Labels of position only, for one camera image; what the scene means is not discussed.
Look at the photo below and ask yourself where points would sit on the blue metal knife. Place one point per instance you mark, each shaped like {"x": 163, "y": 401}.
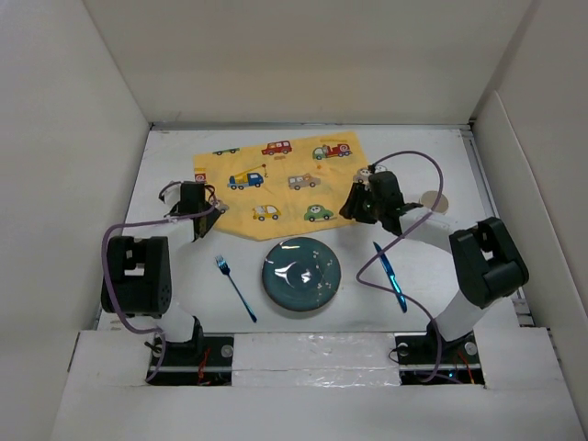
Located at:
{"x": 386, "y": 264}

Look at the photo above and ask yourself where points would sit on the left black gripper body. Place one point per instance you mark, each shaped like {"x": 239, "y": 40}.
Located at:
{"x": 209, "y": 220}

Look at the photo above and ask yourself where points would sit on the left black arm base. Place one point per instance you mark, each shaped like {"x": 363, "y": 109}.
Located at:
{"x": 206, "y": 362}

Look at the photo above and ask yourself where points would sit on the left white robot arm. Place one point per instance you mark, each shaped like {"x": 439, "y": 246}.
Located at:
{"x": 137, "y": 282}

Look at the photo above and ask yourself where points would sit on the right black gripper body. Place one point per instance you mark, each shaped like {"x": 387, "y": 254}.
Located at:
{"x": 362, "y": 206}

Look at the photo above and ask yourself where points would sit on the blue metal fork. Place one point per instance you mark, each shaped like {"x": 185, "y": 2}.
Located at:
{"x": 226, "y": 271}

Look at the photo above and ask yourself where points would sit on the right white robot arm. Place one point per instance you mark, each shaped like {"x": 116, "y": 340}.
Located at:
{"x": 487, "y": 263}

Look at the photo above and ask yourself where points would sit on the teal ceramic plate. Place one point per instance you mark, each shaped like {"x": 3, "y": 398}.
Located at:
{"x": 301, "y": 274}

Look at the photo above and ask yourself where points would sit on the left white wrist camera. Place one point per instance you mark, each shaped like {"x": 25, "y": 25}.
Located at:
{"x": 170, "y": 194}

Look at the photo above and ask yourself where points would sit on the yellow car print cloth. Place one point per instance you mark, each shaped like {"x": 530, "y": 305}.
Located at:
{"x": 285, "y": 187}

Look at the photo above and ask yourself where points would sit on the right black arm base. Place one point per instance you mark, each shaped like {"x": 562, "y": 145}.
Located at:
{"x": 421, "y": 364}

